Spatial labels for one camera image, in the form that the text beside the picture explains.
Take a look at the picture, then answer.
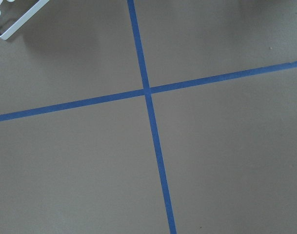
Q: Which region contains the white wire cup basket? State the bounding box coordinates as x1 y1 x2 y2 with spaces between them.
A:
0 0 49 40

